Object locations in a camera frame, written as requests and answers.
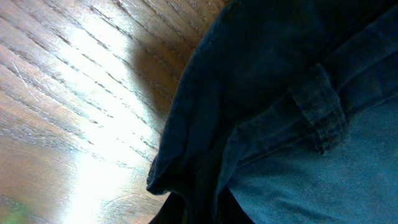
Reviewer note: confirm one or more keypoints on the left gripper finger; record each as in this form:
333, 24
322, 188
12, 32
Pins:
173, 211

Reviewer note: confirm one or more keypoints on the dark navy shorts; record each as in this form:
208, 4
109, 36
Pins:
287, 113

